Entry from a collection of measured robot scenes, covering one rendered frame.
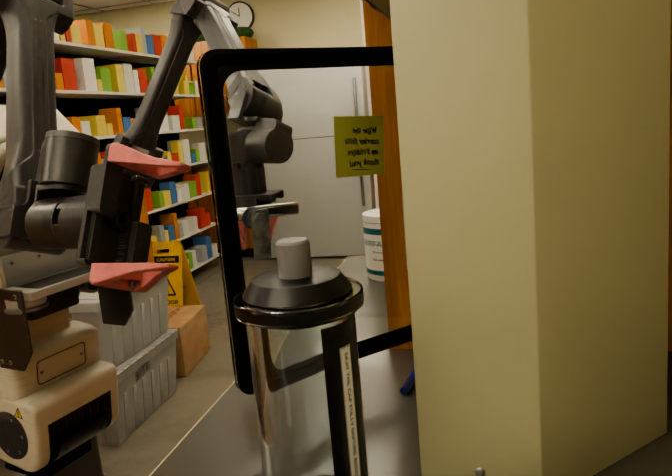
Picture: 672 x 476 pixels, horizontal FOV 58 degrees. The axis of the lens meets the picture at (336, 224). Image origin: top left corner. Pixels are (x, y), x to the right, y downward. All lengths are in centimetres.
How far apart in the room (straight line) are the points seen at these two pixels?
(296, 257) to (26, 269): 91
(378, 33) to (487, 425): 56
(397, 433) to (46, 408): 84
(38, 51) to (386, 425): 65
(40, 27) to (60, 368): 77
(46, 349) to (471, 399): 102
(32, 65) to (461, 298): 62
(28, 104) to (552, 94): 61
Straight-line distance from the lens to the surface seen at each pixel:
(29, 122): 84
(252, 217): 69
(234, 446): 76
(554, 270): 57
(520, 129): 53
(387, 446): 72
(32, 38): 92
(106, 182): 63
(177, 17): 144
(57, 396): 141
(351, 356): 50
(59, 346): 144
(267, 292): 48
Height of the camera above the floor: 131
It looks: 10 degrees down
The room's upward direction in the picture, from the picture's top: 5 degrees counter-clockwise
